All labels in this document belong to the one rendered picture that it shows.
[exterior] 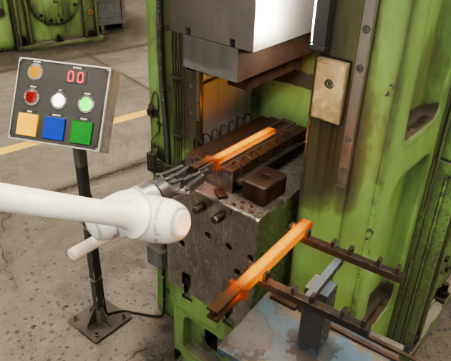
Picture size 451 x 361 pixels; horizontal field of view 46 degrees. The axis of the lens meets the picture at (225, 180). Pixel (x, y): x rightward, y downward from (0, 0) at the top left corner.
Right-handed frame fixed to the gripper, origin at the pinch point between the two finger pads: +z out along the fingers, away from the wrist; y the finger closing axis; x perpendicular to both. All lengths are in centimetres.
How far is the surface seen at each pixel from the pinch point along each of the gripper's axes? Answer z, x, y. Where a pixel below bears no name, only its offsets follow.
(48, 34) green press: 223, -86, -422
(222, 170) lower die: 5.1, -1.5, 3.6
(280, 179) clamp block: 13.1, -1.9, 19.5
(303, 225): -2.7, -1.8, 37.8
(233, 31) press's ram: 5.1, 41.0, 5.7
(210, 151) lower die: 10.8, -0.6, -6.0
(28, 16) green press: 203, -63, -424
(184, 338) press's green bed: 0, -79, -9
